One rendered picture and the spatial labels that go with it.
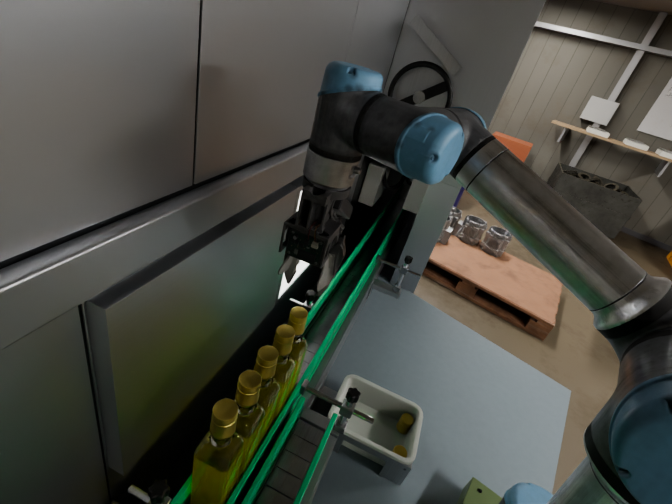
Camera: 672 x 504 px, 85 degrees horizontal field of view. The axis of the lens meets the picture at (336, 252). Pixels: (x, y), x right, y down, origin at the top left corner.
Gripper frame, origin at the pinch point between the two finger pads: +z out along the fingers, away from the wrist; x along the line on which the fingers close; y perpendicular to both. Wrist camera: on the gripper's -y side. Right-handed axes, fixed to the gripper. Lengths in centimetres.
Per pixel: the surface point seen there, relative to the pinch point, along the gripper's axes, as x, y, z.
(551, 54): 119, -665, -78
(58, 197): -15.7, 29.8, -20.9
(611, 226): 264, -499, 99
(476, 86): 17, -85, -33
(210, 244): -12.1, 11.8, -8.5
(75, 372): -15.8, 31.2, 0.9
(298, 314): 0.3, 0.9, 7.1
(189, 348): -12.3, 15.3, 9.9
